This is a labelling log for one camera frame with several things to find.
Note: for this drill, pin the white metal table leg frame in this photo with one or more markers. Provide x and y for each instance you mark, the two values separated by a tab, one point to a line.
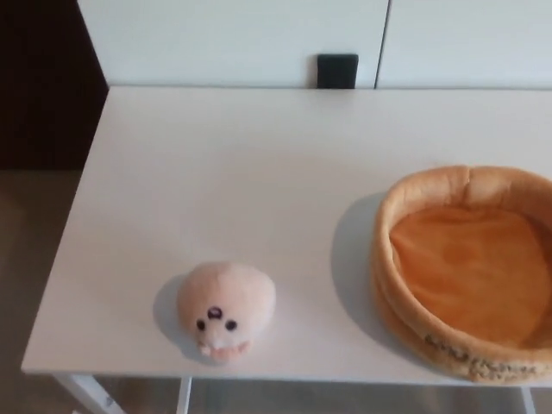
529	401
84	388

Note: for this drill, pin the dark brown wooden panel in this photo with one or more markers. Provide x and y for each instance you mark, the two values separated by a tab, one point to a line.
43	86

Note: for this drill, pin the pink plush dumpling toy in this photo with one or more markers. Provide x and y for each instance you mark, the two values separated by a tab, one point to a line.
228	297

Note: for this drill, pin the orange round plush plate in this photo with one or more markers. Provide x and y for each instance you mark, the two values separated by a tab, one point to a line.
466	254

